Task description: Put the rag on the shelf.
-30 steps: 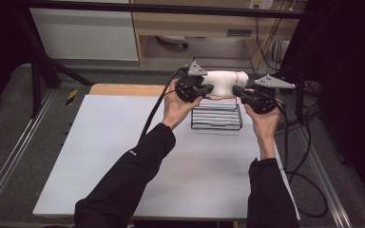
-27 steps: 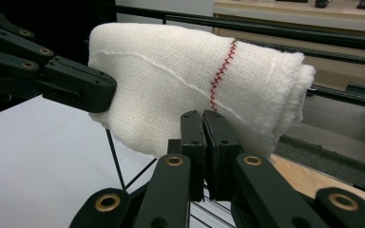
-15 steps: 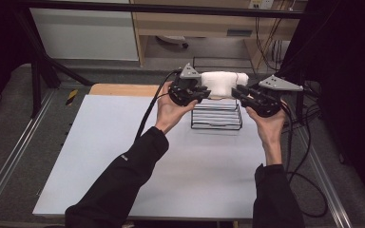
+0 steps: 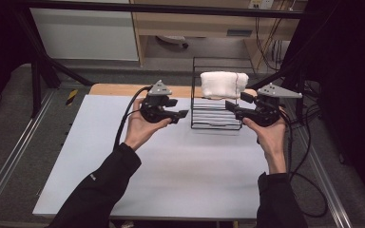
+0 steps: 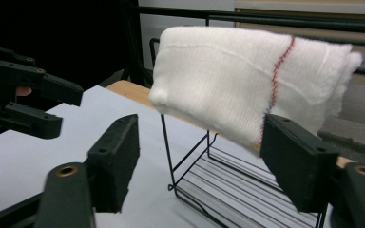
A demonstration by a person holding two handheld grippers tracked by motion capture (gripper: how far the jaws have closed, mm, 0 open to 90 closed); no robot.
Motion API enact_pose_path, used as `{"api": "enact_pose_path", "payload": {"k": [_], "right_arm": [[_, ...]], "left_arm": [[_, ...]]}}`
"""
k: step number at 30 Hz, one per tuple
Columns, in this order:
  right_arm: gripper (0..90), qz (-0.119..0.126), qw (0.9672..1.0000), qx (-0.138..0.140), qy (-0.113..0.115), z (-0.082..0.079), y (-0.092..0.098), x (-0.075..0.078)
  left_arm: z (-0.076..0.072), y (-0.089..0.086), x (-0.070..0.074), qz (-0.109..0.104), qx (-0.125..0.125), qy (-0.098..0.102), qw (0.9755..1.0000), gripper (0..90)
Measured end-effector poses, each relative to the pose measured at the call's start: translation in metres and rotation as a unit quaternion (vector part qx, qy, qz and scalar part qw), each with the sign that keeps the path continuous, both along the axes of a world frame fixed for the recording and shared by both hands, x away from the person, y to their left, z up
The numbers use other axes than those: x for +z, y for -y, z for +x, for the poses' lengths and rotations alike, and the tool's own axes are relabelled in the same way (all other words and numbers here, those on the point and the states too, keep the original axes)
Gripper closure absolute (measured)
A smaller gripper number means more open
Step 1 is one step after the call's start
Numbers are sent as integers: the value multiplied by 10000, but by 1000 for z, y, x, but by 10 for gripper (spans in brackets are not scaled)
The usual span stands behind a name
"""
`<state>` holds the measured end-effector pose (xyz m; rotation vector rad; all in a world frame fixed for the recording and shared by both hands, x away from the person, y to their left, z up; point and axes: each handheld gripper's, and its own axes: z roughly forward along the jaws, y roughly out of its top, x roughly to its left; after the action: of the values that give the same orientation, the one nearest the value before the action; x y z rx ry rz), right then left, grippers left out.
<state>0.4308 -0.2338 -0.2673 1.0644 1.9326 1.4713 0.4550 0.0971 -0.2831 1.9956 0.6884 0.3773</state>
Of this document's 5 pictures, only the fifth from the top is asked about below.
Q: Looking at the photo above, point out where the black metal stand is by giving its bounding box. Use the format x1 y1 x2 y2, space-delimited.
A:
120 0 155 89

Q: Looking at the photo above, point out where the black metal rail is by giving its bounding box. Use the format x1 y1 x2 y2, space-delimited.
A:
138 5 365 35

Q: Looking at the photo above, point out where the black wire rack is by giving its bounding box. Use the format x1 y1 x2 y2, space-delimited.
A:
148 37 328 228

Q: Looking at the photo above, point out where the white knitted cloth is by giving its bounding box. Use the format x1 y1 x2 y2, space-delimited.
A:
148 26 364 158

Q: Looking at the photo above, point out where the dark curtain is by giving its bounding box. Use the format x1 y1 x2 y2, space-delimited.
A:
0 0 131 91

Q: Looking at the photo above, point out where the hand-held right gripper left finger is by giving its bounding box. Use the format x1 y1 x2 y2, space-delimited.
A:
86 113 141 214

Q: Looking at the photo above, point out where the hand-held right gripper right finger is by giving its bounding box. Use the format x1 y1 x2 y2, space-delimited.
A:
259 113 340 213

